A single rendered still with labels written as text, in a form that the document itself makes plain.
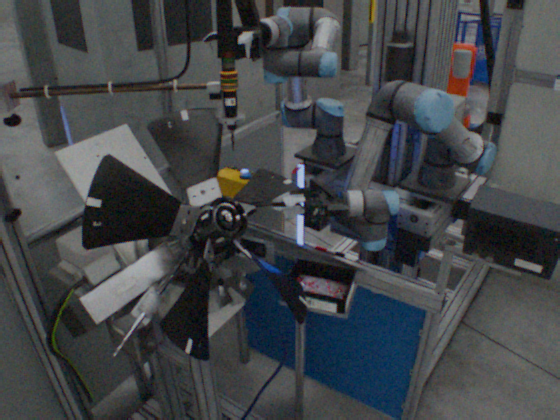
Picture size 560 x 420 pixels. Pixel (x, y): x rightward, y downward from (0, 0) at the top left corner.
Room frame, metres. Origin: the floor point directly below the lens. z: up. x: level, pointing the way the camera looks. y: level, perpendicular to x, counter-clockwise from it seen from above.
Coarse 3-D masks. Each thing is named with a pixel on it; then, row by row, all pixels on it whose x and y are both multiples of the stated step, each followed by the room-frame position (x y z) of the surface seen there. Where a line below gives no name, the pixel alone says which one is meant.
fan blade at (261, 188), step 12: (252, 180) 1.30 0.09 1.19; (264, 180) 1.30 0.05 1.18; (276, 180) 1.30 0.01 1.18; (240, 192) 1.22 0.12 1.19; (252, 192) 1.21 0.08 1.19; (264, 192) 1.21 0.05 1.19; (276, 192) 1.22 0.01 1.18; (252, 204) 1.13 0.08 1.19; (264, 204) 1.13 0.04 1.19; (276, 204) 1.15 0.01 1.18
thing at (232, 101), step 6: (228, 96) 1.10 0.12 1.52; (234, 96) 1.11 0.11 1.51; (228, 102) 1.10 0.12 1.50; (234, 102) 1.11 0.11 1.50; (228, 108) 1.10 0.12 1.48; (234, 108) 1.11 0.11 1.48; (228, 114) 1.11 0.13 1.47; (234, 114) 1.11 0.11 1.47; (228, 126) 1.11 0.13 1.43; (234, 126) 1.11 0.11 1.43
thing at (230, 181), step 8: (224, 168) 1.63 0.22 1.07; (216, 176) 1.58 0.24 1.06; (224, 176) 1.56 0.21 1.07; (232, 176) 1.56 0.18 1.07; (240, 176) 1.56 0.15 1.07; (224, 184) 1.56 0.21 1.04; (232, 184) 1.53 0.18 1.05; (240, 184) 1.51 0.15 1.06; (224, 192) 1.56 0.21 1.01; (232, 192) 1.54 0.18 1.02
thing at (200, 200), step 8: (200, 184) 1.11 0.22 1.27; (208, 184) 1.11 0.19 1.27; (216, 184) 1.10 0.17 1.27; (192, 192) 1.10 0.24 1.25; (200, 192) 1.10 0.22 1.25; (208, 192) 1.09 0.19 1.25; (216, 192) 1.09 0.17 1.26; (192, 200) 1.08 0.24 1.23; (200, 200) 1.08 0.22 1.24; (208, 200) 1.08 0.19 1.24
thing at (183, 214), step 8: (184, 208) 0.99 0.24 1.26; (192, 208) 1.01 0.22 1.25; (200, 208) 1.02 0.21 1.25; (184, 216) 1.00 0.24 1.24; (192, 216) 1.01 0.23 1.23; (176, 224) 0.98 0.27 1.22; (184, 224) 0.99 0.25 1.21; (192, 224) 1.01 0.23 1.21; (176, 232) 0.98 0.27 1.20; (184, 232) 1.00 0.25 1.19
